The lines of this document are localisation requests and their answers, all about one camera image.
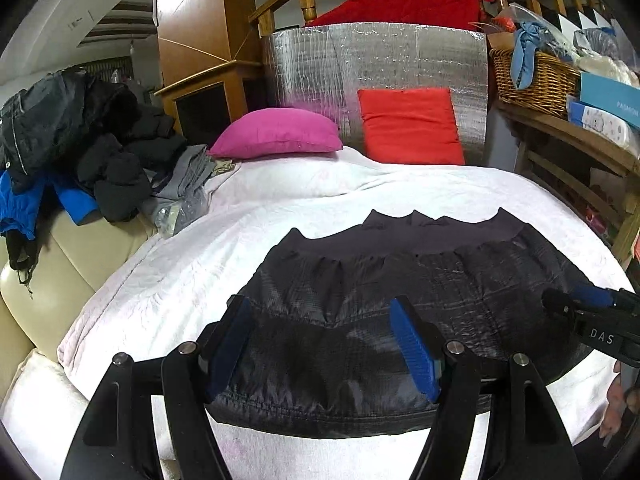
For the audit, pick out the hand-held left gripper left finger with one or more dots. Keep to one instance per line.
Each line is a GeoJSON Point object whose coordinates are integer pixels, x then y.
{"type": "Point", "coordinates": [227, 350]}

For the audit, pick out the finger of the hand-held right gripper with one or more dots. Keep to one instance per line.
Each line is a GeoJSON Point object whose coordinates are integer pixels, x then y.
{"type": "Point", "coordinates": [560, 302]}
{"type": "Point", "coordinates": [595, 296]}

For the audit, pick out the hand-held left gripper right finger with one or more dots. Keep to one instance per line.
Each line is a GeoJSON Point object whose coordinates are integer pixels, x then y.
{"type": "Point", "coordinates": [415, 350]}

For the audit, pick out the black quilted jacket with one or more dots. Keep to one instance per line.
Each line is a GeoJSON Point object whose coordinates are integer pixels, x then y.
{"type": "Point", "coordinates": [350, 285]}

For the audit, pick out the grey clothes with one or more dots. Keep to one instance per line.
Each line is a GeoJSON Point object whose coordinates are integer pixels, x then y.
{"type": "Point", "coordinates": [185, 175]}

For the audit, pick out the person's right hand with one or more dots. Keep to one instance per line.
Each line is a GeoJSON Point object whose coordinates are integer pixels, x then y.
{"type": "Point", "coordinates": [612, 410]}

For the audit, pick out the white blanket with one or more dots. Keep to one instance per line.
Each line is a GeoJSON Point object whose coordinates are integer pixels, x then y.
{"type": "Point", "coordinates": [200, 240]}

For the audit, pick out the wooden side shelf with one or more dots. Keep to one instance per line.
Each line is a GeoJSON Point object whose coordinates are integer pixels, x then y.
{"type": "Point", "coordinates": [560, 130]}

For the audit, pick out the tissue roll pack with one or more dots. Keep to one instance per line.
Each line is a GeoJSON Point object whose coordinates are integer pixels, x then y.
{"type": "Point", "coordinates": [600, 125]}

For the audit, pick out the beige leather sofa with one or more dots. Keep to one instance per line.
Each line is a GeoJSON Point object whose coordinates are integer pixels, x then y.
{"type": "Point", "coordinates": [65, 255]}

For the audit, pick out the blue cardboard box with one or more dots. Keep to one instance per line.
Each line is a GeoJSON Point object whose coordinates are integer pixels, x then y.
{"type": "Point", "coordinates": [610, 100]}

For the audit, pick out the white fuzzy sofa cover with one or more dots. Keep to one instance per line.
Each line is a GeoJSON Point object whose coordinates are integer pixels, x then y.
{"type": "Point", "coordinates": [35, 410]}

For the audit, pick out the black fleece garment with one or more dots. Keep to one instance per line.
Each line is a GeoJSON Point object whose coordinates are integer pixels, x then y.
{"type": "Point", "coordinates": [125, 175]}

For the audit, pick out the wicker basket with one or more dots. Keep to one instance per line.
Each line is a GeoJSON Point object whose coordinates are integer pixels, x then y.
{"type": "Point", "coordinates": [545, 85]}

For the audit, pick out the magenta pillow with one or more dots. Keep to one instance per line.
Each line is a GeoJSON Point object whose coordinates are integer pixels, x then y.
{"type": "Point", "coordinates": [280, 132]}

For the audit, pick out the red pillow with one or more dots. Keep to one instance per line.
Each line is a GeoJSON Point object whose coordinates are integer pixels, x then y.
{"type": "Point", "coordinates": [410, 125]}

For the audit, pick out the cream cloth bag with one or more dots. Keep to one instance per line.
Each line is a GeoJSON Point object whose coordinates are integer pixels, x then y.
{"type": "Point", "coordinates": [610, 67]}

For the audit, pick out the blue cloth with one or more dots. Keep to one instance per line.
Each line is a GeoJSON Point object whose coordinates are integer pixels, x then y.
{"type": "Point", "coordinates": [525, 60]}

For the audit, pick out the blue jacket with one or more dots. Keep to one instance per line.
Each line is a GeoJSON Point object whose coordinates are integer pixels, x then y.
{"type": "Point", "coordinates": [20, 205]}

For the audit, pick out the dark patterned plastic bag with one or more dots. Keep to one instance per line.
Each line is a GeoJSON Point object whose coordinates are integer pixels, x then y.
{"type": "Point", "coordinates": [595, 42]}

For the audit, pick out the wooden low cabinet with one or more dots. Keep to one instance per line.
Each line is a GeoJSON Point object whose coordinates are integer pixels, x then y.
{"type": "Point", "coordinates": [237, 95]}

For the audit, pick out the black white staircase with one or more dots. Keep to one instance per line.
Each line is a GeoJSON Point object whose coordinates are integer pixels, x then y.
{"type": "Point", "coordinates": [570, 22]}

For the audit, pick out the clear bag with red items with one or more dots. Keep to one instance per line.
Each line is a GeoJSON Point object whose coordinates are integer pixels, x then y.
{"type": "Point", "coordinates": [515, 20]}

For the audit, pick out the black puffer jacket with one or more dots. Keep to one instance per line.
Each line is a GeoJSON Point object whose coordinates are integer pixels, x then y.
{"type": "Point", "coordinates": [45, 120]}

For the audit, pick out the silver insulation panel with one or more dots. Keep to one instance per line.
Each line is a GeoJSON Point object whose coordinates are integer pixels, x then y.
{"type": "Point", "coordinates": [375, 55]}

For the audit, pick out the red cloth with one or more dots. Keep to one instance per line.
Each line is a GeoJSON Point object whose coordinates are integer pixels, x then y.
{"type": "Point", "coordinates": [410, 2]}

